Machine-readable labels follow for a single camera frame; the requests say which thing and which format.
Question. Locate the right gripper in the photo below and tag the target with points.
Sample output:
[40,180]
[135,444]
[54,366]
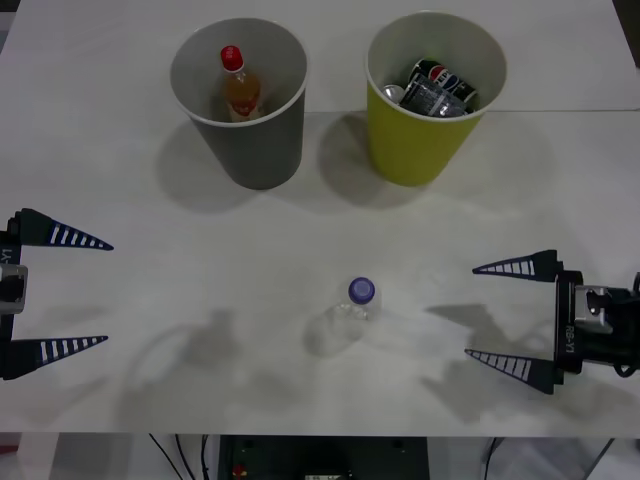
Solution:
[567,325]

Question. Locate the black robot torso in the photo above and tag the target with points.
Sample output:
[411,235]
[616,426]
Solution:
[325,457]

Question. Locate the black can with silver print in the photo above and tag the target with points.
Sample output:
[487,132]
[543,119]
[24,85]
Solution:
[430,97]

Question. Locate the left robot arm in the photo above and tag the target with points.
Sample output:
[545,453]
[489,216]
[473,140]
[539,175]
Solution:
[12,290]

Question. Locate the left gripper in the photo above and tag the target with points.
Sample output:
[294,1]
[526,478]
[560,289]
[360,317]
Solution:
[10,250]

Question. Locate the black can with red-blue logo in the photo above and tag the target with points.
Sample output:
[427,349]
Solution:
[452,77]

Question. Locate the yellow-green plastic waste bin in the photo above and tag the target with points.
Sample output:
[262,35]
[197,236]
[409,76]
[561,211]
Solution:
[415,150]

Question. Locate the orange bottle with red cap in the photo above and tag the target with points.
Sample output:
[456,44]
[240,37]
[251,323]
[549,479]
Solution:
[242,92]

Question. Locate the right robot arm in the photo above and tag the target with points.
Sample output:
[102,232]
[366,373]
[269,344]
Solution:
[610,320]

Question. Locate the grey plastic waste bin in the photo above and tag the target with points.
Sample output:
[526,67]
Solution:
[255,155]

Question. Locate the clear bottle with purple cap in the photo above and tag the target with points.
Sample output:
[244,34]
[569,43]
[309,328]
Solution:
[350,315]

